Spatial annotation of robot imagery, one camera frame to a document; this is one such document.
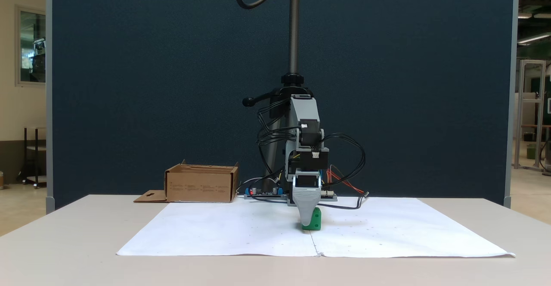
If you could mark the black tripod with metal pole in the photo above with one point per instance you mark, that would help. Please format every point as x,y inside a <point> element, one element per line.
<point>294,27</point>

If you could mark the framed wall window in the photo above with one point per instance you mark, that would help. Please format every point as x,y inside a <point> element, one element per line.
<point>31,47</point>

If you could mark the circuit board with white connectors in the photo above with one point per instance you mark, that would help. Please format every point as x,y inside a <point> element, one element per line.
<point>329,196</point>

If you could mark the green die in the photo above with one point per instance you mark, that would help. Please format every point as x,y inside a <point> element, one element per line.
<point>317,219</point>

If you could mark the circuit board with blue terminals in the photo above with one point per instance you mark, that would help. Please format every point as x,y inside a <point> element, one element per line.
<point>262,194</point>

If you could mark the long ceiling light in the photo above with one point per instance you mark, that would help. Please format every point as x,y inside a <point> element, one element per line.
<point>533,38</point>

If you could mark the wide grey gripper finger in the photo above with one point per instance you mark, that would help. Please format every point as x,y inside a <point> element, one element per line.
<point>306,204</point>

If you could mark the white paper sheet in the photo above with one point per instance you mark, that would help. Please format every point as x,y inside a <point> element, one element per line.
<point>241,234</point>

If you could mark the dark blue partition panel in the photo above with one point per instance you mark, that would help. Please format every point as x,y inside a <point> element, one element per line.
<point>129,83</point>

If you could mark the brown cardboard box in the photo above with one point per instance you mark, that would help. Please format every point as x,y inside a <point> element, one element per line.
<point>200,187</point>

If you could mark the black shelf cart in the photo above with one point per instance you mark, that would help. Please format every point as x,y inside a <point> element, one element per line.
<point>36,156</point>

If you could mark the aluminium profile frame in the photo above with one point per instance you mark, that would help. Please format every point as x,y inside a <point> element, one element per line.
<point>518,113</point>

